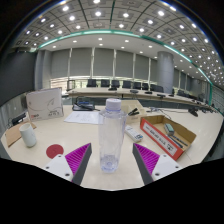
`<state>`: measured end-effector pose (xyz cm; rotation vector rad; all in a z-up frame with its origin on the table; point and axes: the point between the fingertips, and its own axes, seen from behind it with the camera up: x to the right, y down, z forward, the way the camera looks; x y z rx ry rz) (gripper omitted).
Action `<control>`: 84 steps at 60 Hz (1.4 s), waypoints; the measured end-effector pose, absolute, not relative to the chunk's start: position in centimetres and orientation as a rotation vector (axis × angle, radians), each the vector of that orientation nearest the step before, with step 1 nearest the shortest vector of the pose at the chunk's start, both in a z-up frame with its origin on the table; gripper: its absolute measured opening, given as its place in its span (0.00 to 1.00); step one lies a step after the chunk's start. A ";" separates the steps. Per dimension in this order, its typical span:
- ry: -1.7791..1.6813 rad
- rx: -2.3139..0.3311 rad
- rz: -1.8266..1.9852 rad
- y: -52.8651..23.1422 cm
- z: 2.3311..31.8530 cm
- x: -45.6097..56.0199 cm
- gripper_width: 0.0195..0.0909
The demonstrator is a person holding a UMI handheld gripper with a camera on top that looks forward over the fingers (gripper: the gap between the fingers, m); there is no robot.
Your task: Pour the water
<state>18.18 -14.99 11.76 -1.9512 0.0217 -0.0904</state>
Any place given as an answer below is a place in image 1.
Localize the white ceramic cup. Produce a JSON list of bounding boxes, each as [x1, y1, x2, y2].
[[18, 122, 38, 148]]

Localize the black desk phone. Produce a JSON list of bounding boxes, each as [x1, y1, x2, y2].
[[72, 96, 96, 112]]

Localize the open red cardboard box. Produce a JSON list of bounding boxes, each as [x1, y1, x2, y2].
[[139, 114, 198, 161]]

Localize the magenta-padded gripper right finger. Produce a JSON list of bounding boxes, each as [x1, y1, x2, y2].
[[131, 142, 184, 186]]

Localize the clear plastic water bottle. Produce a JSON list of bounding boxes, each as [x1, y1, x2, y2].
[[97, 97, 128, 174]]

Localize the ceiling lights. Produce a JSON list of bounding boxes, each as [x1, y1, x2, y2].
[[9, 0, 224, 88]]

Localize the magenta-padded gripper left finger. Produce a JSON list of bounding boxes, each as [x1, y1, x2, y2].
[[40, 142, 92, 186]]

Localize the white remote control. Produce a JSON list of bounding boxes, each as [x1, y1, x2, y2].
[[124, 125, 145, 143]]

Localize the row of black office chairs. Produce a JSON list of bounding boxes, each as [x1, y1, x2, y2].
[[85, 78, 201, 101]]

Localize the black desk microphone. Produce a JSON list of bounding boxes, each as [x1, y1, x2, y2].
[[188, 107, 199, 118]]

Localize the brown paper envelope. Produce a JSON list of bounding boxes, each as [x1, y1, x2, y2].
[[4, 121, 37, 148]]

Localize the long curved conference desk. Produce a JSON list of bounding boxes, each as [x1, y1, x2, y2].
[[66, 87, 218, 109]]

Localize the small open white box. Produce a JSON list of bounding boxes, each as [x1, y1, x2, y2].
[[120, 99, 148, 125]]

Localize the black power adapter with cables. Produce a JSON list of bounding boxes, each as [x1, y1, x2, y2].
[[11, 112, 28, 127]]

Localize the flat round red coaster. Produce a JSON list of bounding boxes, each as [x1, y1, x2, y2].
[[45, 143, 65, 160]]

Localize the large white cardboard box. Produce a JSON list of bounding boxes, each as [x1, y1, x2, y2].
[[25, 87, 65, 122]]

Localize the white paper sheet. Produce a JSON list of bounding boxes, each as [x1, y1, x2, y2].
[[63, 110, 101, 125]]

